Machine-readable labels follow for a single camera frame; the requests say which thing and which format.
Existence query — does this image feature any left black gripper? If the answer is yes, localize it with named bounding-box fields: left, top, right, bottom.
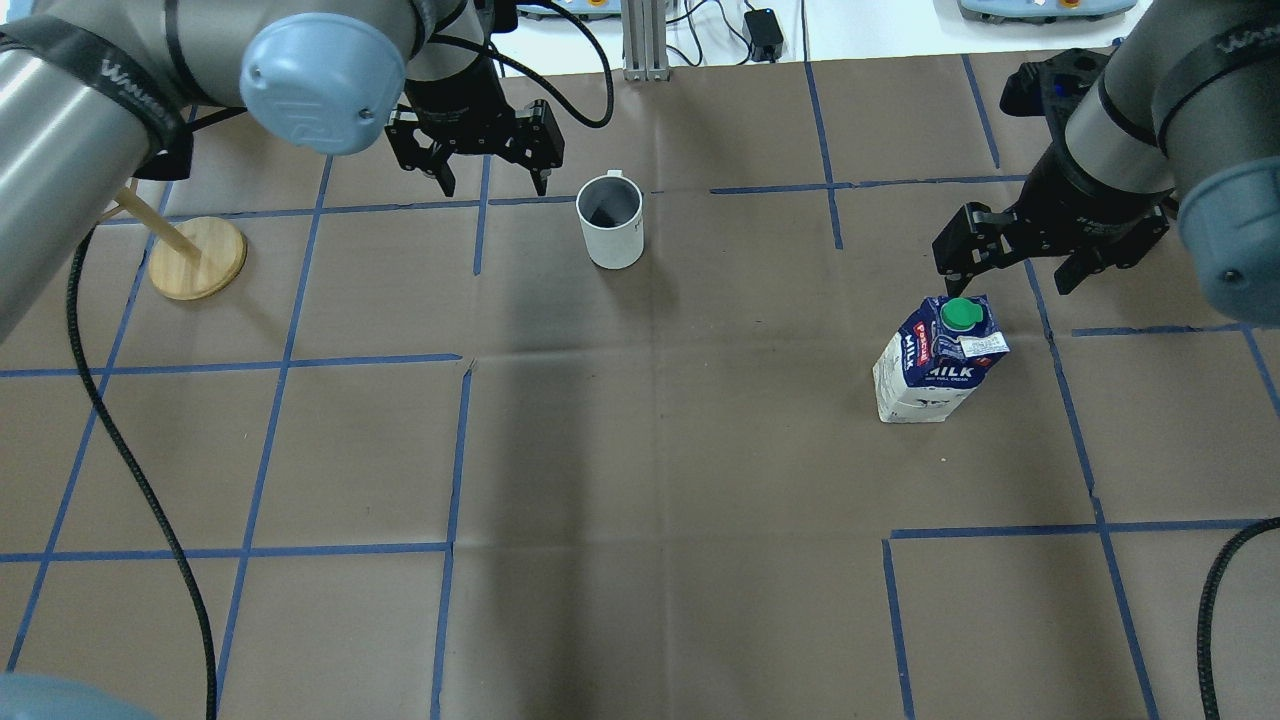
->
left=385, top=40, right=564, bottom=199

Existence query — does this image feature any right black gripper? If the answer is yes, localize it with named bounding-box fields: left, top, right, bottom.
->
left=932, top=145, right=1171, bottom=299

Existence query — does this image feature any blue milk carton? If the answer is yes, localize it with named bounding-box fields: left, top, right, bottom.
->
left=872, top=295, right=1010, bottom=424

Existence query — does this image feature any white grey mug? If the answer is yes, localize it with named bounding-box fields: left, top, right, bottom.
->
left=573, top=168, right=645, bottom=270

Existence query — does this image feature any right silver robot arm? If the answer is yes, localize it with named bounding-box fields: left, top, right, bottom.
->
left=932, top=1, right=1279, bottom=325

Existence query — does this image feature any wooden mug tree stand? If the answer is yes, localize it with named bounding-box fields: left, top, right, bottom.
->
left=99, top=179, right=250, bottom=302

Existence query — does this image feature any black power adapter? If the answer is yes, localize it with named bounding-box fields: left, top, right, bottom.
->
left=742, top=8, right=786, bottom=63

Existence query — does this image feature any brown paper table cover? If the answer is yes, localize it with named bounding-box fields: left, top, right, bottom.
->
left=0, top=50, right=1280, bottom=720

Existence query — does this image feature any aluminium frame post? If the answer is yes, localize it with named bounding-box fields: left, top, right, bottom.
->
left=620, top=0, right=669, bottom=82

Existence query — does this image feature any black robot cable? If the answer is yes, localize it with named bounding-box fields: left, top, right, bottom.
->
left=65, top=225, right=219, bottom=720

